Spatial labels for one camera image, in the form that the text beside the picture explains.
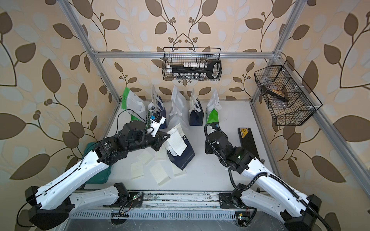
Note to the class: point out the black yellow flat case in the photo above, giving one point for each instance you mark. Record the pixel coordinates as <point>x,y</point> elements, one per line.
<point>247,141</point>

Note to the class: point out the dark navy small bag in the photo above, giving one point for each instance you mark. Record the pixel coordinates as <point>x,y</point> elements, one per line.
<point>196,113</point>

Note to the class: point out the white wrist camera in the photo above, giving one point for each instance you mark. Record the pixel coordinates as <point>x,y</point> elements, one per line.
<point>154,123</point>
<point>215,127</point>

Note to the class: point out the white paper bag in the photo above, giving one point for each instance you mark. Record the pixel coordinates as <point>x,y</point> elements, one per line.
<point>179,113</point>

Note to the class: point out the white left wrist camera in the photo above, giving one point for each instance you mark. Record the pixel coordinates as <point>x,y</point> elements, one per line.
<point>154,123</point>

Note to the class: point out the small blue paper bag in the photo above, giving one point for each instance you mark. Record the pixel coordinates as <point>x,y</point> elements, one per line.
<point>157,106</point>

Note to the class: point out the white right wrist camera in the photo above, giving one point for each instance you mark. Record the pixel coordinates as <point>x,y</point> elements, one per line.
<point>215,127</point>

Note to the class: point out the tool in right basket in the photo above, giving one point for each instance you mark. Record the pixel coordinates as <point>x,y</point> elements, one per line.
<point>276,94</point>

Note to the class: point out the green plastic tool case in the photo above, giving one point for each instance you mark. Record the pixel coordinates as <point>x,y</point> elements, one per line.
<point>101,177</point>

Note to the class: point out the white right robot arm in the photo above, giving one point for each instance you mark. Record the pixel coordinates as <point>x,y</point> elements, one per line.
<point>259,188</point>

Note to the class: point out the large green white bag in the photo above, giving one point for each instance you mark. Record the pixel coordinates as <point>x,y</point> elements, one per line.
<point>133,105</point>

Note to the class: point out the small green paper bag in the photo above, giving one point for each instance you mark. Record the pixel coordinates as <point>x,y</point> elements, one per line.
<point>213,108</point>

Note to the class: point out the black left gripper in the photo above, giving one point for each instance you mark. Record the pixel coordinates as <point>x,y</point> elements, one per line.
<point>159,139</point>

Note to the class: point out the black wire basket back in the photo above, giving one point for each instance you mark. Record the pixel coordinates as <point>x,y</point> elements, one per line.
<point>180,55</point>

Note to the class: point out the black socket set holder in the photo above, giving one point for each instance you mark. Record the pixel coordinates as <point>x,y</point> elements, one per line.
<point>207,69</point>

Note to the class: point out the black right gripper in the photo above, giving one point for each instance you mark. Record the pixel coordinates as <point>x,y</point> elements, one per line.
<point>208,147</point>

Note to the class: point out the aluminium front rail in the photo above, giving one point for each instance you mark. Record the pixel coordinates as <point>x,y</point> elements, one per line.
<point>182,200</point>

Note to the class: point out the black wire basket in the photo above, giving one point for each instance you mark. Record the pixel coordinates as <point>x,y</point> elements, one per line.
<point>180,55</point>
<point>303,102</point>

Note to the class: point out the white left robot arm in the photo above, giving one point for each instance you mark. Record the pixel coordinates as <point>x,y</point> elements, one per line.
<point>53,203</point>

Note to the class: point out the black wire basket right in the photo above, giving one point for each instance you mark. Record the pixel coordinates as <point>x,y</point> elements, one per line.
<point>303,102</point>

